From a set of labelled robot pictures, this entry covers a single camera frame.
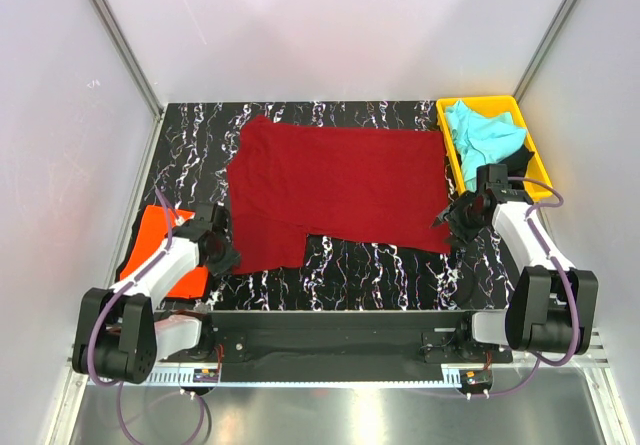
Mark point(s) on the right orange connector box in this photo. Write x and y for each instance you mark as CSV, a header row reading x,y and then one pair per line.
x,y
477,380

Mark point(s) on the turquoise t shirt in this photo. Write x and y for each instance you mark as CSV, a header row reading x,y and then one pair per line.
x,y
479,140

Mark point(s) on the dark red polo shirt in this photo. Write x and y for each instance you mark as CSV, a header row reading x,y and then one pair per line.
x,y
365,185

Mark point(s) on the right corner aluminium post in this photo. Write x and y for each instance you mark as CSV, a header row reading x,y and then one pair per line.
x,y
551,34

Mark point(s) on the orange connector box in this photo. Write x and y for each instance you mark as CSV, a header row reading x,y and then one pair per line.
x,y
477,380
206,375

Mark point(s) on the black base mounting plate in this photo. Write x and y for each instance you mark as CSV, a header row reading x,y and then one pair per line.
x,y
305,349

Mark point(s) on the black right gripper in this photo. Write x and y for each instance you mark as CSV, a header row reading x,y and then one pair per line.
x,y
460,235

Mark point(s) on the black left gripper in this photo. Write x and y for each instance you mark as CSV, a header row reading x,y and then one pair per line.
x,y
228,261

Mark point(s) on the left orange connector box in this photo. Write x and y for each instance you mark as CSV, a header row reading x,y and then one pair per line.
x,y
206,375

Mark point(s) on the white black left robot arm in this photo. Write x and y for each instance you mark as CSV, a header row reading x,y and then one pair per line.
x,y
118,336

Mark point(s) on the corner aluminium post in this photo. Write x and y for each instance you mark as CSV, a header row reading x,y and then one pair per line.
x,y
127,56
551,34

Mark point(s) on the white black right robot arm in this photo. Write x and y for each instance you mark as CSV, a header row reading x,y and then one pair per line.
x,y
551,311

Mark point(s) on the left corner aluminium post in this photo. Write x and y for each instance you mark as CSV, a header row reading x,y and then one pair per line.
x,y
127,56

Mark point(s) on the yellow plastic bin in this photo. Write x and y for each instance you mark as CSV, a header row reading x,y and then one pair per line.
x,y
490,106

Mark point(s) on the black t shirt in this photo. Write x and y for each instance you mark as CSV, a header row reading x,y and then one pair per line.
x,y
517,163

